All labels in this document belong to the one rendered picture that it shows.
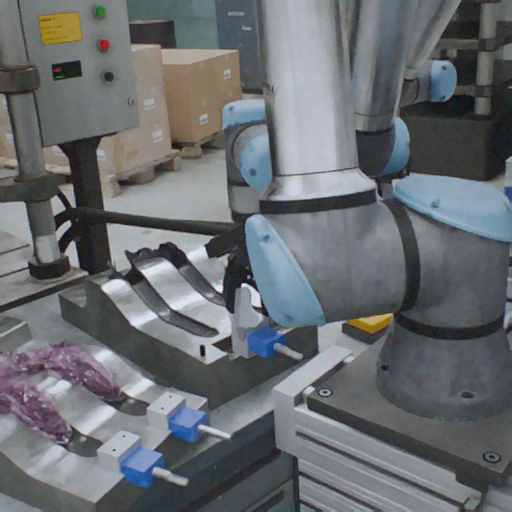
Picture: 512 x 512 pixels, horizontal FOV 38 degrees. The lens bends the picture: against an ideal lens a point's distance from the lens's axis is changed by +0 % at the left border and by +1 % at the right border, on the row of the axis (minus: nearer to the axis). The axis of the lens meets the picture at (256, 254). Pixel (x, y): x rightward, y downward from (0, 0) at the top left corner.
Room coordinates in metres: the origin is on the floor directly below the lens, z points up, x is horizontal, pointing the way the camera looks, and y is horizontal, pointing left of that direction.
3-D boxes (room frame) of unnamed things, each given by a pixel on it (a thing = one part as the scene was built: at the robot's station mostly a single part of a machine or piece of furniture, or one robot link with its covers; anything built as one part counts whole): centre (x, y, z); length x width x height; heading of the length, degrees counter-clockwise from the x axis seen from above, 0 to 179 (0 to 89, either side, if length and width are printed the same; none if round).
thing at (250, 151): (0.92, -0.04, 1.25); 0.11 x 0.11 x 0.08; 12
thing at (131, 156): (5.49, 1.25, 0.47); 1.22 x 0.80 x 0.94; 57
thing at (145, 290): (1.28, 0.15, 0.92); 0.35 x 0.16 x 0.09; 41
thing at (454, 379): (0.71, -0.20, 1.09); 0.15 x 0.15 x 0.10
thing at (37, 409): (1.01, 0.36, 0.90); 0.26 x 0.18 x 0.08; 58
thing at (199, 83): (6.38, 0.76, 0.37); 1.20 x 0.82 x 0.74; 61
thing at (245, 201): (1.02, 0.00, 1.17); 0.08 x 0.08 x 0.05
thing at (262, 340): (1.00, -0.02, 0.93); 0.13 x 0.05 x 0.05; 42
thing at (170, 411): (0.91, 0.11, 0.86); 0.13 x 0.05 x 0.05; 58
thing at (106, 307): (1.30, 0.16, 0.87); 0.50 x 0.26 x 0.14; 41
